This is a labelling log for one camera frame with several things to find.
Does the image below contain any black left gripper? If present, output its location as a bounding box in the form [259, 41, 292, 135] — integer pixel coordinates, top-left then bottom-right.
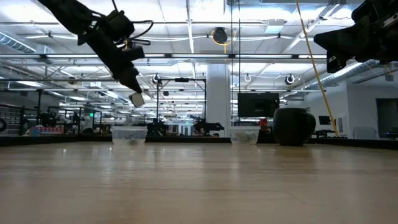
[77, 26, 146, 95]

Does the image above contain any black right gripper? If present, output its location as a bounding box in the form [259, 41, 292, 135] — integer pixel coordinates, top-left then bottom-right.
[313, 0, 398, 74]

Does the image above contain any clear rectangular plastic container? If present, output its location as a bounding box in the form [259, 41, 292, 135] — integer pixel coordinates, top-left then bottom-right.
[111, 126, 149, 145]

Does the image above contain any long ceiling light bar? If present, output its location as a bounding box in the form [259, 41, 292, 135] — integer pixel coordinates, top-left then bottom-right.
[0, 53, 328, 60]

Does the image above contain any white building pillar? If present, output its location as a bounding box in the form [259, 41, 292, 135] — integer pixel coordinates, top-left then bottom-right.
[206, 63, 231, 138]

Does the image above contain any dark door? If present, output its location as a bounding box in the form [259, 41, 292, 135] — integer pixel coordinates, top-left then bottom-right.
[376, 98, 398, 139]

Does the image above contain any dark green ceramic mug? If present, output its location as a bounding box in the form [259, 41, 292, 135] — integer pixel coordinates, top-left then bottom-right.
[272, 107, 317, 147]

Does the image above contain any red boxes row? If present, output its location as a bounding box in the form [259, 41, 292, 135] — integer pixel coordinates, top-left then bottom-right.
[29, 124, 66, 137]

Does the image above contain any large black monitor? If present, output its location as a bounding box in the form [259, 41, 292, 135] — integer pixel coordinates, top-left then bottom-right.
[238, 92, 280, 118]

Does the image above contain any storage shelf rack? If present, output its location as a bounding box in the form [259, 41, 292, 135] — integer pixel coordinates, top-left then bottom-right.
[0, 104, 39, 136]

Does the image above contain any clear round plastic container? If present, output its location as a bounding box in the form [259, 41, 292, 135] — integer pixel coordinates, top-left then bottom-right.
[228, 126, 261, 147]

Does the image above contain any silver ventilation duct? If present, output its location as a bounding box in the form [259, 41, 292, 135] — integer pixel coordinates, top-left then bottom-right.
[306, 58, 398, 90]

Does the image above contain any tall black metal frame rig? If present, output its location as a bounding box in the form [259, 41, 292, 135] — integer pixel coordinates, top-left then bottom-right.
[155, 77, 208, 136]

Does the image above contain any yellow hanging cord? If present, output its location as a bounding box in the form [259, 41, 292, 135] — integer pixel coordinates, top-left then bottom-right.
[294, 0, 340, 138]

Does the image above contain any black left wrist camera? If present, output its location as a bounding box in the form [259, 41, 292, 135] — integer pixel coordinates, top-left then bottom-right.
[104, 9, 136, 43]

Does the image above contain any black aluminium table frame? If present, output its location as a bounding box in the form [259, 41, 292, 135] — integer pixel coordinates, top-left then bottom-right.
[0, 134, 398, 151]

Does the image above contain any black ceiling cable reel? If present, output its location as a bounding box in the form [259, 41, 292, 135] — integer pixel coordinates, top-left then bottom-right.
[210, 27, 237, 54]

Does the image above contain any thin black hanging cable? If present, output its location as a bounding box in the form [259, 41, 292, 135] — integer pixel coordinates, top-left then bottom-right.
[230, 0, 234, 126]
[238, 0, 241, 94]

